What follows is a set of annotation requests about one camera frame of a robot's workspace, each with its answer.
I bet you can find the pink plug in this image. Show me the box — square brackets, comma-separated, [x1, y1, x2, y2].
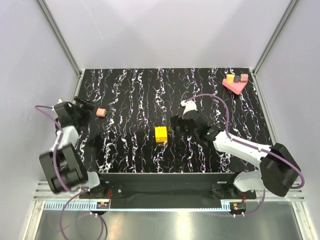
[96, 108, 107, 118]

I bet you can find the yellow socket block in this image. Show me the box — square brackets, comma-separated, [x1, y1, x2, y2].
[154, 126, 168, 143]

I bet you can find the pink triangular socket base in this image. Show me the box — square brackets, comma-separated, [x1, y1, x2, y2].
[222, 78, 247, 95]

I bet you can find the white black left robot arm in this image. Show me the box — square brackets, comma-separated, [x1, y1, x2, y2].
[34, 96, 108, 198]

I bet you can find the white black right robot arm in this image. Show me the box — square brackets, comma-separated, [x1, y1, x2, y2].
[170, 110, 301, 199]

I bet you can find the orange plug on base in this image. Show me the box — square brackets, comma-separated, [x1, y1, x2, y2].
[226, 74, 235, 83]

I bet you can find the grey plug on base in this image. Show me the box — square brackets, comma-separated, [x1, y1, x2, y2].
[234, 75, 240, 83]

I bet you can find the beige plug on base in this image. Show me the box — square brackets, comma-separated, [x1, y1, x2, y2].
[240, 73, 249, 83]

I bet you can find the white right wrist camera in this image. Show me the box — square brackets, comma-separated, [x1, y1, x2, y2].
[180, 100, 198, 116]

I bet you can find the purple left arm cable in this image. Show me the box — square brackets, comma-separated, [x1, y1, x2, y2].
[34, 104, 109, 238]

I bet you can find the aluminium frame rail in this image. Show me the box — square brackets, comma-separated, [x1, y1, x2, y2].
[32, 181, 306, 202]

